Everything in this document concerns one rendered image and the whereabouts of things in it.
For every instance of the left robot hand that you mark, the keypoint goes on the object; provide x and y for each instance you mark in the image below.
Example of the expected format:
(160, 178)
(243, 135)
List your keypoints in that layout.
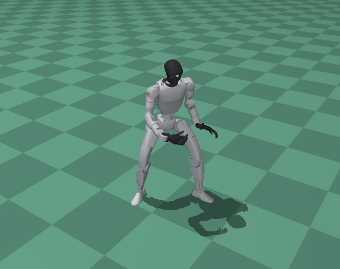
(202, 126)

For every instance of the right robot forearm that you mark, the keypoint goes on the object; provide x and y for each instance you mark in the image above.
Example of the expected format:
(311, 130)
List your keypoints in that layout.
(154, 126)

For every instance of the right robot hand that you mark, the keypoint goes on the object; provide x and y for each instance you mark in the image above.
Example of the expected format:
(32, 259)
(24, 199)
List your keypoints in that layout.
(175, 138)

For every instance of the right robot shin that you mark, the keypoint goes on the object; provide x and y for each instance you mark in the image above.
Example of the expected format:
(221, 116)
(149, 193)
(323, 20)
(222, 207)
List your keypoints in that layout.
(140, 179)

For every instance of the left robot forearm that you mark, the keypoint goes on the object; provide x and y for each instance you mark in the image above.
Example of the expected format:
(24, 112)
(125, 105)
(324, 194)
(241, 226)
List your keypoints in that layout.
(194, 115)

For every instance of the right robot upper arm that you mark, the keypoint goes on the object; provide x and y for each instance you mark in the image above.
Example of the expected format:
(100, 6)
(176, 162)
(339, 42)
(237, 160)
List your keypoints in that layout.
(151, 93)

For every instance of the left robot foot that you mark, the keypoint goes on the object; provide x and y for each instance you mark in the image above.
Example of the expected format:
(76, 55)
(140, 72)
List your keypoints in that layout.
(203, 196)

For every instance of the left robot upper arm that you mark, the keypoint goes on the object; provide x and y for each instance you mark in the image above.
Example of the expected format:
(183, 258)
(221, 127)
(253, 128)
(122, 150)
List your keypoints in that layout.
(189, 102)

